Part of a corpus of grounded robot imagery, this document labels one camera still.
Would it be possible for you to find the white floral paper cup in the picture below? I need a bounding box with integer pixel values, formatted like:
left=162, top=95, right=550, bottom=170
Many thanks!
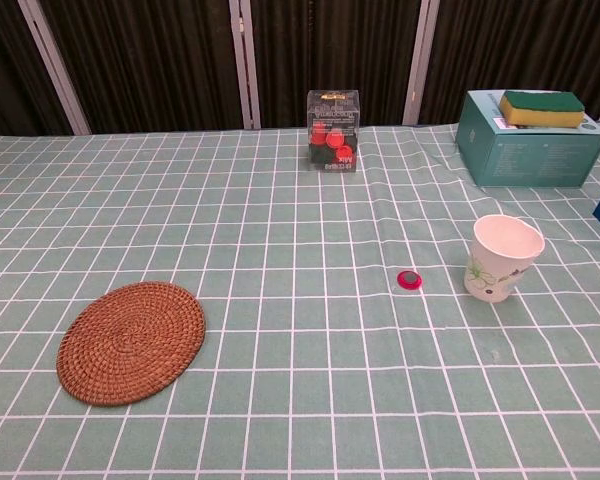
left=463, top=214, right=546, bottom=304

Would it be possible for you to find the green grid tablecloth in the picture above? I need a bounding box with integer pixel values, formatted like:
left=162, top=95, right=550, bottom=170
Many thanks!
left=0, top=121, right=600, bottom=480

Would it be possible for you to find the red toy in clear bag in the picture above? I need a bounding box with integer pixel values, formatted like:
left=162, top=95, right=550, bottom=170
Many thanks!
left=306, top=89, right=365, bottom=174

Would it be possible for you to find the round woven rattan coaster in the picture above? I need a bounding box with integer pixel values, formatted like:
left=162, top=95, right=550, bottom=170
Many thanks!
left=55, top=281, right=208, bottom=407

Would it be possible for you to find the dark pleated curtain backdrop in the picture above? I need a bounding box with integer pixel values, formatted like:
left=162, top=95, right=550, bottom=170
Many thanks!
left=0, top=0, right=600, bottom=142

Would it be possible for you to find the teal cardboard box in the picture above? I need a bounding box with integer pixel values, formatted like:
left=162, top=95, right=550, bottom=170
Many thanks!
left=454, top=89, right=600, bottom=188

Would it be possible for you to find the yellow green scrub sponge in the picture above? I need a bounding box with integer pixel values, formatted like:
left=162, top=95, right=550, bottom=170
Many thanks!
left=498, top=89, right=587, bottom=129

